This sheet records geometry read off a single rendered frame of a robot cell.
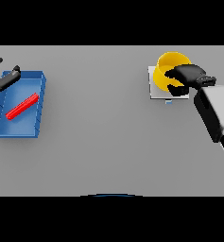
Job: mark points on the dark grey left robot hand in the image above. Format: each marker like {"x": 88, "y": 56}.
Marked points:
{"x": 5, "y": 80}

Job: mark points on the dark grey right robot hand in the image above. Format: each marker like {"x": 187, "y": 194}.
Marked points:
{"x": 189, "y": 74}

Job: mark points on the yellow bowl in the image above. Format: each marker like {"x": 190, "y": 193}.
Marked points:
{"x": 167, "y": 69}

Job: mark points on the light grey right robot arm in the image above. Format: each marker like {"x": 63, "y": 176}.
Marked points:
{"x": 215, "y": 110}

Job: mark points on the red beaker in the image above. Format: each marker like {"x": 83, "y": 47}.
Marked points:
{"x": 22, "y": 106}

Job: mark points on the pale square measuring scale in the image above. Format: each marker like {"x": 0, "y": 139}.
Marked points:
{"x": 155, "y": 92}

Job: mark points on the blue tray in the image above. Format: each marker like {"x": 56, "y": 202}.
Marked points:
{"x": 19, "y": 104}

